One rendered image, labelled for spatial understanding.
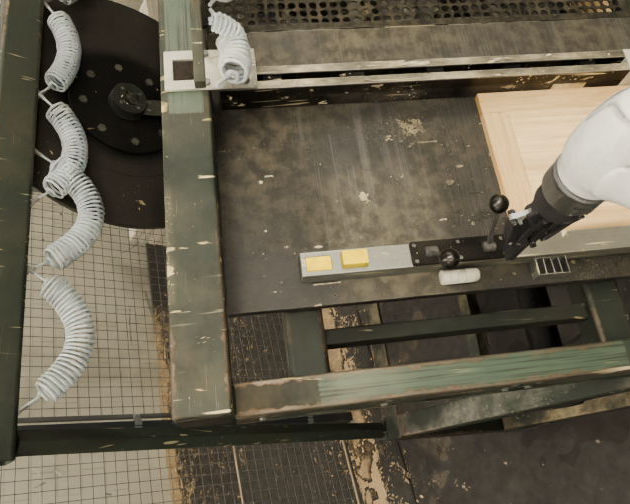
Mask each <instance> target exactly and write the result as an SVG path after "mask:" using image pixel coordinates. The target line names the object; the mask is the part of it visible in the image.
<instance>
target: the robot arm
mask: <svg viewBox="0 0 630 504"><path fill-rule="evenodd" d="M604 201H609V202H612V203H615V204H618V205H621V206H623V207H626V208H628V209H630V86H629V87H626V88H624V89H622V90H620V91H618V92H616V93H615V94H613V95H611V96H610V97H609V98H607V99H606V100H605V101H603V102H602V103H601V104H600V105H598V106H597V107H596V108H595V109H594V110H593V111H592V112H591V113H589V114H588V115H587V116H586V117H585V118H584V119H583V120H582V121H581V122H580V124H579V125H578V126H577V127H576V128H575V130H574V131H573V132H572V133H571V135H570V136H569V138H568V139H567V141H566V143H565V145H564V147H563V151H562V153H561V154H560V155H559V156H558V157H557V159H556V160H555V162H554V163H553V164H552V165H551V166H550V168H549V169H548V170H547V171H546V172H545V174H544V176H543V178H542V184H541V185H540V186H539V187H538V189H537V190H536V192H535V195H534V199H533V202H531V203H530V204H528V205H526V206H525V208H524V210H523V211H520V212H519V211H515V210H514V209H510V210H508V211H507V213H508V217H509V218H508V220H507V223H506V226H505V229H504V231H503V232H504V236H505V240H506V242H505V244H504V245H503V246H502V248H503V252H504V255H505V259H506V261H508V260H514V259H515V258H516V257H517V256H518V255H519V254H520V253H521V252H522V251H524V250H525V249H526V248H527V247H528V246H529V245H530V248H534V247H536V246H537V245H536V241H538V240H539V239H540V241H542V242H543V241H546V240H547V239H549V238H551V237H552V236H554V235H555V234H557V233H558V232H560V231H562V230H563V229H565V228H566V227H568V226H569V225H571V224H573V223H575V222H577V221H579V220H582V219H584V218H585V216H584V215H588V214H589V213H591V212H593V211H594V210H595V209H596V208H597V207H598V206H599V205H601V204H602V203H603V202H604ZM546 232H547V234H546Z"/></svg>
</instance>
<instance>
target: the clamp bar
mask: <svg viewBox="0 0 630 504"><path fill-rule="evenodd" d="M219 15H220V17H219ZM201 17H202V29H208V21H209V25H212V26H211V31H212V32H214V31H215V33H216V34H217V33H218V34H219V35H222V34H223V33H224V32H225V30H226V28H227V30H226V32H225V33H224V34H223V37H224V36H227V35H228V34H229V32H230V30H231V27H232V26H233V29H232V31H231V32H230V34H229V36H230V37H232V35H233V34H234V33H235V30H236V27H237V26H238V29H237V32H236V34H235V35H234V36H243V35H244V33H245V31H244V28H243V27H242V26H240V24H239V23H238V22H236V20H235V19H232V18H231V17H230V16H227V15H226V14H222V13H221V12H217V13H213V14H212V15H211V17H208V14H207V6H206V5H201ZM218 17H219V19H218ZM223 18H224V19H223ZM228 19H229V20H228ZM212 21H213V22H212ZM232 22H233V23H232ZM221 29H222V30H221ZM240 30H241V32H242V33H241V34H240V35H239V33H240ZM244 37H246V38H247V34H246V33H245V35H244ZM250 51H251V53H252V56H251V58H252V63H251V64H252V66H251V70H250V75H249V76H248V80H247V81H246V82H244V83H241V84H233V83H230V82H228V81H225V82H224V83H223V84H221V85H220V86H219V87H217V88H216V87H214V84H216V83H217V82H218V81H220V80H221V79H223V77H222V75H221V74H220V72H219V69H218V63H219V60H220V56H219V55H220V54H219V50H205V49H204V61H205V75H206V88H195V85H194V80H180V81H174V79H173V62H174V61H193V57H192V50H190V51H171V52H164V53H163V55H164V82H165V92H181V91H197V90H217V89H220V98H221V108H222V110H237V109H255V108H274V107H292V106H310V105H328V104H347V103H365V102H383V101H402V100H420V99H438V98H457V97H475V96H476V95H477V93H494V92H513V91H531V90H550V89H551V87H552V86H553V84H565V83H584V82H586V84H585V85H584V87H583V88H586V87H605V86H623V85H630V49H623V50H614V51H592V52H570V53H548V54H527V55H505V56H483V57H461V58H439V59H418V60H396V61H374V62H352V63H330V64H308V65H287V66H265V67H256V64H255V55H254V48H251V49H250Z"/></svg>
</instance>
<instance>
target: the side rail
mask: <svg viewBox="0 0 630 504"><path fill-rule="evenodd" d="M628 377H630V339H624V340H615V341H606V342H598V343H589V344H580V345H571V346H562V347H553V348H544V349H535V350H526V351H517V352H508V353H499V354H491V355H482V356H473V357H464V358H455V359H446V360H437V361H428V362H419V363H410V364H401V365H392V366H383V367H375V368H366V369H357V370H348V371H339V372H330V373H321V374H312V375H303V376H294V377H285V378H276V379H268V380H259V381H250V382H241V383H233V384H232V385H234V388H235V399H236V415H234V417H235V418H236V422H237V424H247V423H255V422H263V421H272V420H280V419H288V418H297V417H305V416H313V415H321V414H330V413H338V412H346V411H355V410H363V409H371V408H379V407H388V406H396V405H404V404H412V403H421V402H429V401H437V400H446V399H454V398H462V397H470V396H479V395H487V394H495V393H503V392H512V391H520V390H528V389H537V388H545V387H553V386H561V385H570V384H578V383H586V382H594V381H603V380H611V379H619V378H628Z"/></svg>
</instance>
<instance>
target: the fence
mask: <svg viewBox="0 0 630 504"><path fill-rule="evenodd" d="M536 245H537V246H536V247H534V248H530V245H529V246H528V247H527V248H526V249H525V250H524V251H522V252H521V253H520V254H519V255H518V256H517V257H516V258H515V259H514V260H508V261H506V259H505V258H501V259H490V260H479V261H468V262H460V263H459V264H458V266H457V267H455V268H453V269H463V268H475V267H486V266H497V265H508V264H519V263H529V262H530V261H531V260H532V259H534V258H539V257H550V256H561V255H566V259H573V258H583V257H594V256H605V255H616V254H626V253H630V225H624V226H612V227H601V228H589V229H578V230H566V231H560V232H558V233H557V234H555V235H554V236H552V237H551V238H549V239H547V240H546V241H543V242H542V241H540V239H539V240H538V241H536ZM357 249H367V254H368V260H369V263H368V265H367V267H357V268H346V269H343V268H342V263H341V256H340V255H341V252H342V251H345V250H334V251H322V252H311V253H300V256H299V267H300V275H301V283H302V284H303V283H313V282H324V281H335V280H346V279H357V278H367V277H378V276H389V275H400V274H411V273H421V272H432V271H441V270H452V269H447V268H444V267H443V266H442V265H441V264H435V265H424V266H413V264H412V259H411V254H410V250H409V244H404V245H392V246H380V247H369V248H357ZM357 249H346V250H357ZM320 256H330V257H331V263H332V270H323V271H312V272H307V269H306V261H305V258H308V257H320Z"/></svg>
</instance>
